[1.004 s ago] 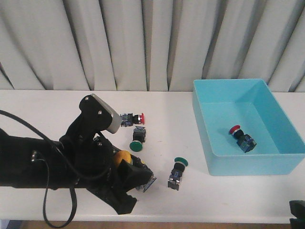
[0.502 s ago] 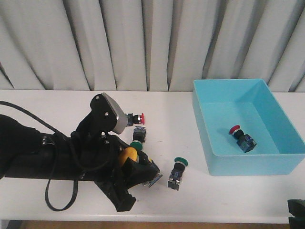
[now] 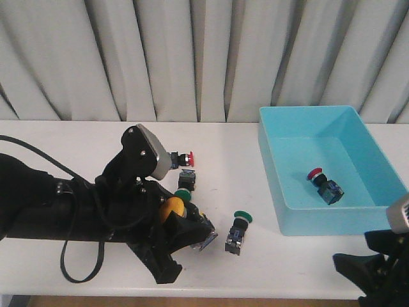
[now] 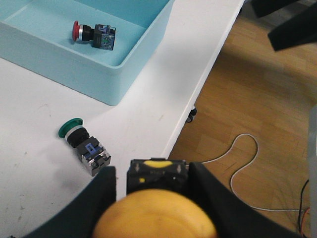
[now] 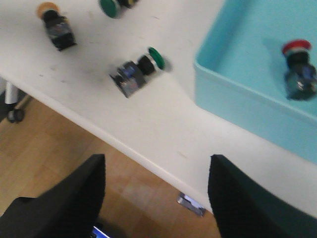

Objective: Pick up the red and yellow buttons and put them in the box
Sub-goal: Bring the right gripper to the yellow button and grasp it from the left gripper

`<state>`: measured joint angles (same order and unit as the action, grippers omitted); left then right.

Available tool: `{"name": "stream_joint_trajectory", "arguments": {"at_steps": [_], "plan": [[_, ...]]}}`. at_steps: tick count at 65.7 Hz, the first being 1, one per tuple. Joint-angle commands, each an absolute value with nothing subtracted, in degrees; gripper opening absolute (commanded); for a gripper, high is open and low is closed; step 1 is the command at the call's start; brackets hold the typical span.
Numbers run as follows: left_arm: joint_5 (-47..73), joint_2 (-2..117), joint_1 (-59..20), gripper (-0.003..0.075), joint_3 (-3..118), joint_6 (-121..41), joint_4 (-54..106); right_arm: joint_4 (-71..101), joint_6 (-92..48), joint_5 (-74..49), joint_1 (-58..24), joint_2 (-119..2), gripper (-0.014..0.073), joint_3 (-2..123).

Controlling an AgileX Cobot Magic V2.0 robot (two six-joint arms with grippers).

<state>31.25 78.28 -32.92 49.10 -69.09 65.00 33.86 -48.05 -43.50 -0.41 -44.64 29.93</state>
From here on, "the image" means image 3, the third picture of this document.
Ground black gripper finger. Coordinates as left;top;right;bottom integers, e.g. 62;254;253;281
127;239;182;284
162;212;216;253
332;253;391;293

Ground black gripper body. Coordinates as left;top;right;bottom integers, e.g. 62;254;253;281
359;230;408;306
68;176;176;242

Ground yellow button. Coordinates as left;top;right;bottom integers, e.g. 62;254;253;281
158;196;219;252

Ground red button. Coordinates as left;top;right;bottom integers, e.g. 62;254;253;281
307;168;344;205

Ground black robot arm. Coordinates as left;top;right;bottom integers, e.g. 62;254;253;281
1;154;214;284

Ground light blue plastic box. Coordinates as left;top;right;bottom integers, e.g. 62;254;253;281
258;106;408;236

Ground green button near centre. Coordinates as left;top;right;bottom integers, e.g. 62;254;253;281
174;169;196;201

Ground green button lying front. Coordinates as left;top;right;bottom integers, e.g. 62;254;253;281
224;210;253;256

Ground red button lying sideways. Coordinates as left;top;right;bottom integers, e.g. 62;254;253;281
169;152;194;169

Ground grey pleated curtain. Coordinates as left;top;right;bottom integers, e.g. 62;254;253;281
1;1;408;123

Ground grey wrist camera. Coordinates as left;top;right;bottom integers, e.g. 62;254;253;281
136;123;172;180
386;194;408;234

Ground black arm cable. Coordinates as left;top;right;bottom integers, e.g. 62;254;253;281
0;135;148;284

